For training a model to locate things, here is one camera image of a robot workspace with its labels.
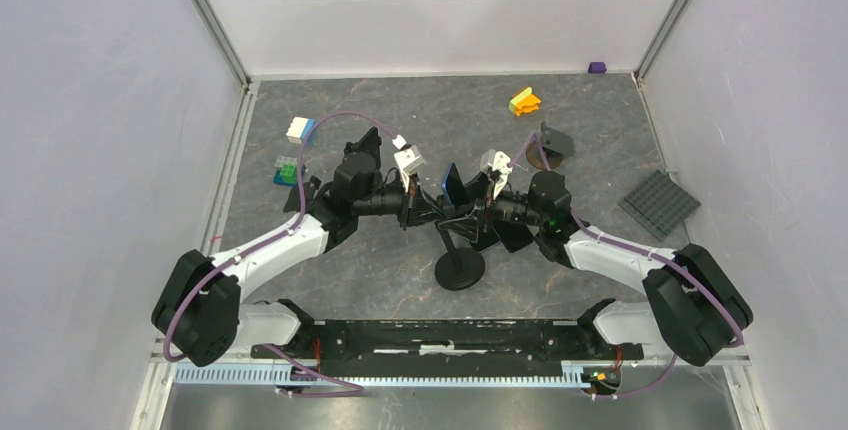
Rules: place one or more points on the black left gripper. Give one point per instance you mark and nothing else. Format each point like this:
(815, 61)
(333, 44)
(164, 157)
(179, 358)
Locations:
(416, 207)

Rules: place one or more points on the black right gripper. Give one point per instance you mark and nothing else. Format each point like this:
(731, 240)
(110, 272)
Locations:
(494, 202)

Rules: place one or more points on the dark blue edged phone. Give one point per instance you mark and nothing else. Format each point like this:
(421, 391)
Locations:
(453, 189)

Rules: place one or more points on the black phone stand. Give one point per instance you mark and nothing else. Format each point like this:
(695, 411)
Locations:
(458, 268)

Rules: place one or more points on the black phone light blue edge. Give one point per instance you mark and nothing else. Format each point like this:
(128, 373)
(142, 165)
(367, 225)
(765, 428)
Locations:
(369, 144)

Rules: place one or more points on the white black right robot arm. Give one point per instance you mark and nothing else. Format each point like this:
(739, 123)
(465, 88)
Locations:
(690, 305)

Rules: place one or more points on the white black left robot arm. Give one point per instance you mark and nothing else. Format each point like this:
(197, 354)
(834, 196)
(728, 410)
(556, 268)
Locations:
(202, 312)

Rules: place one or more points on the dark grey phone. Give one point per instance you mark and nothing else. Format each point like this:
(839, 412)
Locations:
(513, 236)

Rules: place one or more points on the black folding desk stand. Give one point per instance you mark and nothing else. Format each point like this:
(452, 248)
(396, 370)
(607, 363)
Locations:
(310, 189)

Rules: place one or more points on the yellow orange toy block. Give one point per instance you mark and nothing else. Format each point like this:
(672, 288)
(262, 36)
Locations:
(524, 102)

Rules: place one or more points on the green blue toy bricks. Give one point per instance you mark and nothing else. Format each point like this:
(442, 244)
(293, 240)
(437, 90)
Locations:
(287, 171)

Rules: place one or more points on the white blue toy block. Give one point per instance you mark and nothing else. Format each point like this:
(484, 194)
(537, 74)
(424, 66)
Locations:
(299, 129)

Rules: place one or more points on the grey studded baseplate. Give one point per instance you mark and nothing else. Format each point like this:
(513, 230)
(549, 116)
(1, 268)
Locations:
(659, 204)

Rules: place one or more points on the purple small block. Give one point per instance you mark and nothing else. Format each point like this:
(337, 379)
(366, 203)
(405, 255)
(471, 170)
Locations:
(597, 67)

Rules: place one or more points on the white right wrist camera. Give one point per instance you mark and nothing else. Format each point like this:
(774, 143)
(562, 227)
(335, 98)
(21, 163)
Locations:
(496, 166)

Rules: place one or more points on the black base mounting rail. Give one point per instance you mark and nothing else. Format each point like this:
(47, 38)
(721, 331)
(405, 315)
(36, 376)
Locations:
(451, 348)

